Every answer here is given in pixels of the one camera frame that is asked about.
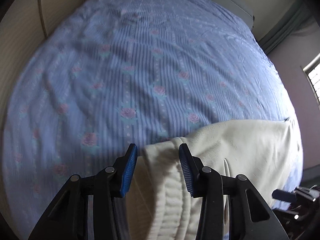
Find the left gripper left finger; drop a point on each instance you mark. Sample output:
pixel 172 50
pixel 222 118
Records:
pixel 66 217

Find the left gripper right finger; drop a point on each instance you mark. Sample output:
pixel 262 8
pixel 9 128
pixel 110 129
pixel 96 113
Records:
pixel 250 217

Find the cream white pants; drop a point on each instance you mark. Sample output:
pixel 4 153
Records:
pixel 268 153

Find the bright window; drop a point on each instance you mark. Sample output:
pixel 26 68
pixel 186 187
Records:
pixel 312 70

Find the blue floral bed sheet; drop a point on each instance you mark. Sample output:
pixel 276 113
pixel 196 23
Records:
pixel 118 72

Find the beige ribbed wardrobe panel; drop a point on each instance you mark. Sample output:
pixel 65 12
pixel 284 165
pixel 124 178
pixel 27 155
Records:
pixel 25 24

